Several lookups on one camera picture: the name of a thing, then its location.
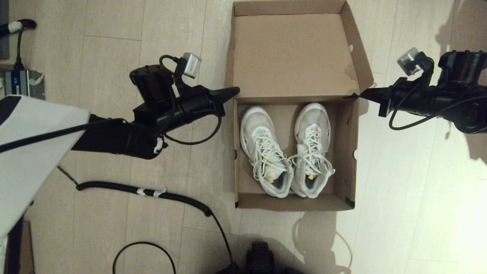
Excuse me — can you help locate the white sneaker black side mark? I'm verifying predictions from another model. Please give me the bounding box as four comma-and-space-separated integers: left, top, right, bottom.
240, 106, 294, 198

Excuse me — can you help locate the white sneaker tan toe edge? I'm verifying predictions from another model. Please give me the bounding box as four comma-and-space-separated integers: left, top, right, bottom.
290, 103, 336, 199

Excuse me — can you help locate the brown cardboard shoe box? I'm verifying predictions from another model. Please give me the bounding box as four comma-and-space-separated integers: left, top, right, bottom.
224, 0, 374, 212

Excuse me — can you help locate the small brown cardboard box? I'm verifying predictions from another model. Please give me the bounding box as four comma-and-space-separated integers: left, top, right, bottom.
21, 220, 35, 274

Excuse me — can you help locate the black ridged robot part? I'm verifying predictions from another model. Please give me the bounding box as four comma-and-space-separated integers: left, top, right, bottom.
245, 242, 274, 274

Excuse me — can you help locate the grey power supply unit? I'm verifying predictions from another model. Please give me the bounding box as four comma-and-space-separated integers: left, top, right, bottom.
4, 70, 45, 100

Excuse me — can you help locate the dark flat panel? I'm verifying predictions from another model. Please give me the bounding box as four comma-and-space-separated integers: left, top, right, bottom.
0, 0, 10, 59

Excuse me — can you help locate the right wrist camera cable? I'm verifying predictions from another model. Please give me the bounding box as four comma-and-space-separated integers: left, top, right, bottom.
389, 82, 487, 131

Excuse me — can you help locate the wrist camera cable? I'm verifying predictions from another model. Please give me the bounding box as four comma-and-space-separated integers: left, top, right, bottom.
389, 82, 487, 131
159, 55, 222, 146

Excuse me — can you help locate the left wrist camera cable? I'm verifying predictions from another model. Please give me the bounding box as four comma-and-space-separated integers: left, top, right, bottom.
159, 55, 222, 146

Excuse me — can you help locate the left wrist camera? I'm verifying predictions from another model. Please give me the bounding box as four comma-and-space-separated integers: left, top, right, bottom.
182, 53, 202, 79

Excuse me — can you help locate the black coiled cable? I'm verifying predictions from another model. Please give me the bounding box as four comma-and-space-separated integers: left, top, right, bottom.
57, 166, 239, 274

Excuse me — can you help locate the thin black cable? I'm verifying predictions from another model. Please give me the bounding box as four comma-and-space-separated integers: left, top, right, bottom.
112, 242, 177, 274

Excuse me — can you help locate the thick black taped cable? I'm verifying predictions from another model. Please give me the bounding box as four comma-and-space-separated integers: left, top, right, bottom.
0, 18, 37, 70

